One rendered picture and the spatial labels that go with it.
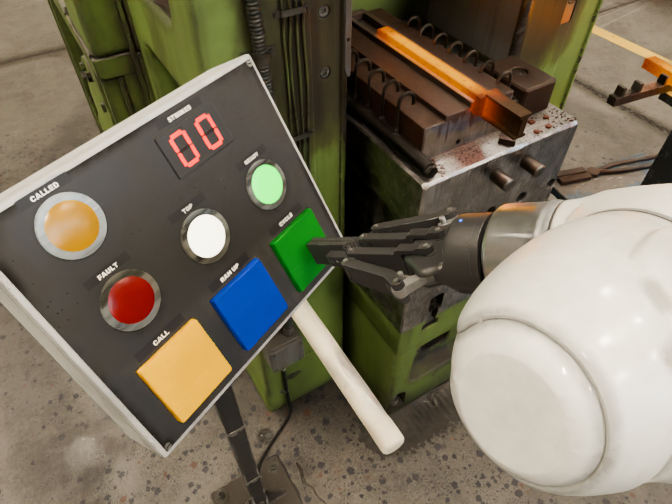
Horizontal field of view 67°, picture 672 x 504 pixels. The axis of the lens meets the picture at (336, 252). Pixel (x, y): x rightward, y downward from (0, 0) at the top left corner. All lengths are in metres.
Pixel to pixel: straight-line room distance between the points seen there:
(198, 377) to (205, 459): 1.07
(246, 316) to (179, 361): 0.09
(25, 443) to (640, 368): 1.73
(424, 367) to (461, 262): 1.10
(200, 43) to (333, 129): 0.30
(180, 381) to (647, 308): 0.43
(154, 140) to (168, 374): 0.23
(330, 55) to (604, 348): 0.75
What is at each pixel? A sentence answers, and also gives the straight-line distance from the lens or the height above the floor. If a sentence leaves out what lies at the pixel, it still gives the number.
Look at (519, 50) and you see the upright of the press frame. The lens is 1.21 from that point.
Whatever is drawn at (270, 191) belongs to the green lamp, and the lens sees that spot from 0.60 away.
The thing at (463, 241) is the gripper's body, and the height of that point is 1.15.
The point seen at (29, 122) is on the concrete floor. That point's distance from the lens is 3.10.
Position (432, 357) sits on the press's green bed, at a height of 0.16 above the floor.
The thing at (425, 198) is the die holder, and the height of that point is 0.89.
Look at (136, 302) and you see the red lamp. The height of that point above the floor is 1.09.
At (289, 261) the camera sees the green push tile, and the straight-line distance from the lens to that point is 0.61.
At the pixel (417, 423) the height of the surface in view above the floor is 0.00.
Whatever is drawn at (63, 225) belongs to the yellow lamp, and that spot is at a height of 1.17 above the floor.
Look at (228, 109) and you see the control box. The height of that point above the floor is 1.17.
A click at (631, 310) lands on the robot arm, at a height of 1.31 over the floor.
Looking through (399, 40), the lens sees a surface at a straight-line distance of 1.10.
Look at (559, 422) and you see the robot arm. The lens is 0.21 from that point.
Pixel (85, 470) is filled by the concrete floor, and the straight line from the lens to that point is 1.71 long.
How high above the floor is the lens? 1.47
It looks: 47 degrees down
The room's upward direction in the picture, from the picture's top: straight up
